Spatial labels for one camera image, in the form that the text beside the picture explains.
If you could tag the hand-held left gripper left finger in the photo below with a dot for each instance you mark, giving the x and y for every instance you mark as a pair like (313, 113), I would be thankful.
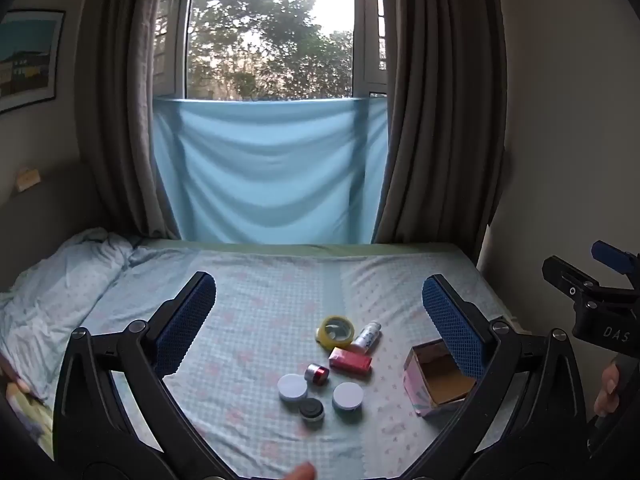
(185, 330)

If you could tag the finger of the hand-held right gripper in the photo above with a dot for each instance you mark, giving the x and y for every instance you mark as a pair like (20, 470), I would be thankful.
(615, 256)
(565, 272)

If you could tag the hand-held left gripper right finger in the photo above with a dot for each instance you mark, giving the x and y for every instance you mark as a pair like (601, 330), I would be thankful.
(455, 330)

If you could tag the cardboard box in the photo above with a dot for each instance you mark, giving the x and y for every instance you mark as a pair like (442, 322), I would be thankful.
(440, 390)

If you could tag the small white bottle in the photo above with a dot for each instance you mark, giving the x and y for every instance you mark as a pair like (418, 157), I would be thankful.
(367, 336)

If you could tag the red box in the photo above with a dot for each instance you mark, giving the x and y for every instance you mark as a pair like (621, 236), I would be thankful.
(350, 360)

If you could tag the yellow tape roll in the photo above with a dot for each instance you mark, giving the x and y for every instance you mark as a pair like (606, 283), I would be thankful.
(335, 332)

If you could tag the small white lidded jar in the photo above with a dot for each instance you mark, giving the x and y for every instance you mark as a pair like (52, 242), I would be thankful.
(292, 387)

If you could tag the green jar with white lid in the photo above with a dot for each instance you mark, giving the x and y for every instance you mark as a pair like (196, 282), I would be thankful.
(347, 396)

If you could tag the small red and silver jar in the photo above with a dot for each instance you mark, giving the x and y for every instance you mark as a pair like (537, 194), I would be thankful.
(316, 373)

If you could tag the small black and white jar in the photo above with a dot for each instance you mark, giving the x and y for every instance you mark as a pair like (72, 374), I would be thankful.
(311, 408)

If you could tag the person's right hand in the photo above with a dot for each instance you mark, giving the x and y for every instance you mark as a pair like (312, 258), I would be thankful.
(607, 390)

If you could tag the crumpled light blue duvet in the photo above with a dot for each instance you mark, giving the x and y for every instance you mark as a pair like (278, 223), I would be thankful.
(60, 290)

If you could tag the green mattress cover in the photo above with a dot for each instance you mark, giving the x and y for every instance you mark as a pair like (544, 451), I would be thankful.
(310, 249)

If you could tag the yellow printed pillow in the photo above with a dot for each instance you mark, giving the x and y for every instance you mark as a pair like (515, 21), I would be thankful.
(25, 415)

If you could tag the light blue hanging cloth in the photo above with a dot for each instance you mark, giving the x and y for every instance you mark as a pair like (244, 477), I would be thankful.
(270, 170)

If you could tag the grey-brown curtain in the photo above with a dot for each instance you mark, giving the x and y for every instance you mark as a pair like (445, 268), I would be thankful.
(120, 100)
(440, 110)

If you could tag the window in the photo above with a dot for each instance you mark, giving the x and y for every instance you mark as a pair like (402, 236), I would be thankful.
(270, 30)

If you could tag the framed wall picture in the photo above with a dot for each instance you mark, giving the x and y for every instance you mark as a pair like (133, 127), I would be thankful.
(27, 60)

